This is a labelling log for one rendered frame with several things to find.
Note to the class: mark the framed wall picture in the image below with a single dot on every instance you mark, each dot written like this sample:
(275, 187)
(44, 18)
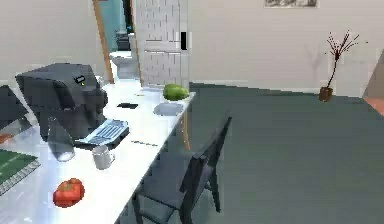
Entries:
(291, 3)

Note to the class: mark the red tomato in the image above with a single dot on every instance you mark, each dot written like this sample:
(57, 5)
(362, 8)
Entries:
(68, 192)

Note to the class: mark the white table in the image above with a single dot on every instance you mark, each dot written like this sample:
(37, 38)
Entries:
(110, 173)

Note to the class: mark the dark bin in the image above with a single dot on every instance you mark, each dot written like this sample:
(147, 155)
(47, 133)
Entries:
(122, 40)

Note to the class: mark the green book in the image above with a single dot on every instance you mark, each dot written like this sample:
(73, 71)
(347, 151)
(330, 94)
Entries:
(13, 168)

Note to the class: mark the grey glass bottle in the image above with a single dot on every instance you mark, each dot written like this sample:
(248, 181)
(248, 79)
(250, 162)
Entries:
(60, 141)

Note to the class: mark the black flat phone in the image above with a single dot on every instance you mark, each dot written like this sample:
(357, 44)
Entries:
(127, 105)

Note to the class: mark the black coffee machine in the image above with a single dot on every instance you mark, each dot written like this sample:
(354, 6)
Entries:
(63, 96)

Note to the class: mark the white toilet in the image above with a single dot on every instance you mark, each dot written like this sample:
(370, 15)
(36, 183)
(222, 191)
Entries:
(125, 61)

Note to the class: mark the grey bowl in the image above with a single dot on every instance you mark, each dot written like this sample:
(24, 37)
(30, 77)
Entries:
(168, 109)

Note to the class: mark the thin grey pencil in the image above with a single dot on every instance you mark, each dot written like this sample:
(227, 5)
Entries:
(144, 143)

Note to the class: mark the grey mug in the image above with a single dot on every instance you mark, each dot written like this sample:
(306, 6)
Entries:
(101, 157)

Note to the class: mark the white panelled door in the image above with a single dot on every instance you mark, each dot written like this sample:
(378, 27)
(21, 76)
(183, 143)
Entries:
(161, 43)

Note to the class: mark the dark grey chair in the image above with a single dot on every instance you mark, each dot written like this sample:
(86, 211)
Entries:
(186, 180)

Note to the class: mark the green round vegetable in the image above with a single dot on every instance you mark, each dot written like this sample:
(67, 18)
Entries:
(175, 92)

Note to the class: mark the bare twig house plant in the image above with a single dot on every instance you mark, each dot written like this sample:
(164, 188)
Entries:
(335, 66)

